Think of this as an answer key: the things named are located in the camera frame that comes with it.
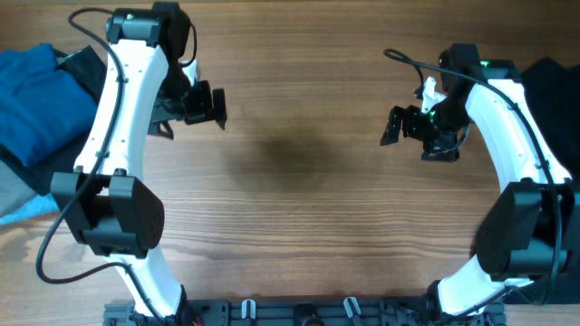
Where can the folded blue jeans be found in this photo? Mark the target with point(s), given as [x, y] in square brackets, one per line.
[37, 206]

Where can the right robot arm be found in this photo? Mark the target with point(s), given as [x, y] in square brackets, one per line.
[489, 95]

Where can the folded black garment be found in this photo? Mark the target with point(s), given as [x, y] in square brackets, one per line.
[88, 70]

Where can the folded grey garment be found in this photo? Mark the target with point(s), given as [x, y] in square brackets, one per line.
[14, 193]

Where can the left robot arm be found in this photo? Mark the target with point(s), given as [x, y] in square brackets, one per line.
[103, 200]

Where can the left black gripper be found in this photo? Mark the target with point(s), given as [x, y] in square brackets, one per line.
[217, 107]

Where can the blue polo shirt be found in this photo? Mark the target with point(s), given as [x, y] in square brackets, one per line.
[42, 106]

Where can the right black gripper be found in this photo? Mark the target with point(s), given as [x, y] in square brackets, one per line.
[393, 124]

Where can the black garment pile right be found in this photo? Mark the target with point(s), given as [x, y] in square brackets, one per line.
[553, 136]

